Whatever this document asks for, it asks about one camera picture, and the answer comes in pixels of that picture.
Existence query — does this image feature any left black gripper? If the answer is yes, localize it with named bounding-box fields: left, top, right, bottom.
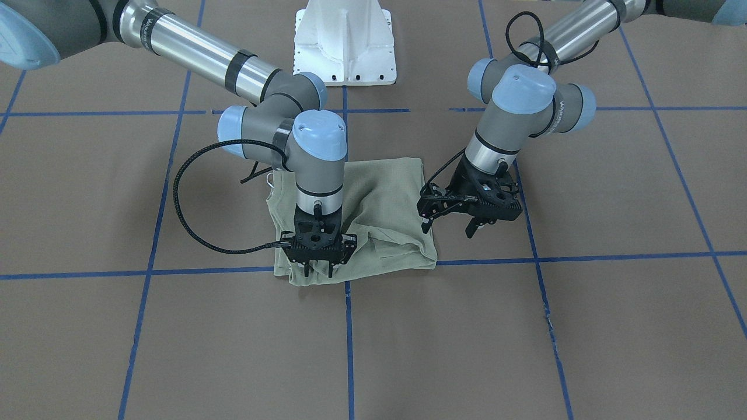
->
left=419, top=155, right=522, bottom=239

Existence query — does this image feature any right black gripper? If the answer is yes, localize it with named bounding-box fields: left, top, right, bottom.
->
left=280, top=206, right=358, bottom=278

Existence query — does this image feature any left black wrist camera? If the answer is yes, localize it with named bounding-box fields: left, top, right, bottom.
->
left=417, top=183, right=472, bottom=217

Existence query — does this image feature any olive green long-sleeve shirt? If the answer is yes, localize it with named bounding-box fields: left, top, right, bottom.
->
left=273, top=157, right=438, bottom=286

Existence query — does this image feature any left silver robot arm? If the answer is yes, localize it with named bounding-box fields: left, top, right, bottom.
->
left=418, top=1, right=746, bottom=237

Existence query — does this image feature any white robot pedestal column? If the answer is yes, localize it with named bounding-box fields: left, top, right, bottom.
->
left=293, top=1, right=397, bottom=87

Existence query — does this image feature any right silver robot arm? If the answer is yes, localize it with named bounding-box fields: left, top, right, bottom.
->
left=2, top=1, right=302, bottom=282

